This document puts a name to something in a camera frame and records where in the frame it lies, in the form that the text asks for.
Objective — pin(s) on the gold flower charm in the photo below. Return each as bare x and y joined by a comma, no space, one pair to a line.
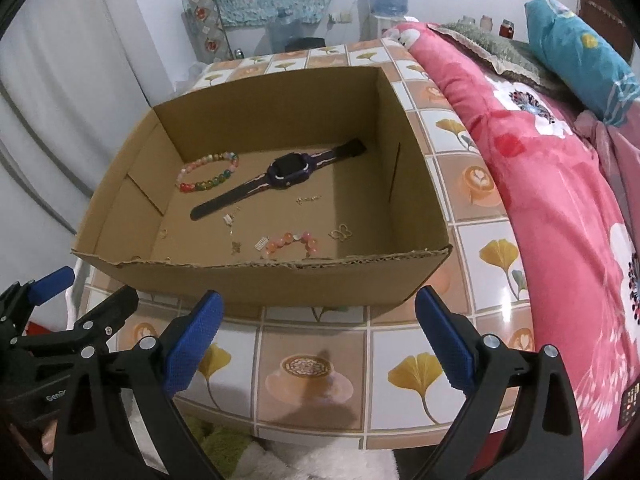
236,246

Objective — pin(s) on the empty clear water jug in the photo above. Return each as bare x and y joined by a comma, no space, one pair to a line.
287,30

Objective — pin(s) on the red object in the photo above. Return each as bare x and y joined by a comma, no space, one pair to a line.
40,329

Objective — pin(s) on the pink floral blanket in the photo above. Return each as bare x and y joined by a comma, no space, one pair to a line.
550,200

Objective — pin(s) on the brown cardboard box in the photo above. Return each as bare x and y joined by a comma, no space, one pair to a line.
300,280

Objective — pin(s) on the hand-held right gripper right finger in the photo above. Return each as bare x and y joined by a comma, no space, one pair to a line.
445,340

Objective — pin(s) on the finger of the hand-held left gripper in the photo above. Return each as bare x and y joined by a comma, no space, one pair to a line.
105,312
50,284

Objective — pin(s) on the person's left hand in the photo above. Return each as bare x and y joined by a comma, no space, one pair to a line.
48,442

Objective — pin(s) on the small silver charm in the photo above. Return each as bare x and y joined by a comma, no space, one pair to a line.
229,219

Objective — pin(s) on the small glass jar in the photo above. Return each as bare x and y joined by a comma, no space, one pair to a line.
467,20
485,22
507,29

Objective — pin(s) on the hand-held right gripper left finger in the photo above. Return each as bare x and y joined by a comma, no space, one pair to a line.
192,345

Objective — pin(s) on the dark wooden door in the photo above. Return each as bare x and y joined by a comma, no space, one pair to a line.
607,15

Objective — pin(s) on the white water dispenser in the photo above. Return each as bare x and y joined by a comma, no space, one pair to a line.
382,27

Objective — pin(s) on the grey lace cushion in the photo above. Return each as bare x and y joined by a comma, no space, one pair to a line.
500,50

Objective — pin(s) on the patchwork fabric bag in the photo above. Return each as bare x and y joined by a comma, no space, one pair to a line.
205,25

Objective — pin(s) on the blue printed pillow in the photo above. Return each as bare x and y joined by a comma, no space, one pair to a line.
575,55

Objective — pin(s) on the dark purple wrist watch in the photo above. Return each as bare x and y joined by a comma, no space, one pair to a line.
287,167

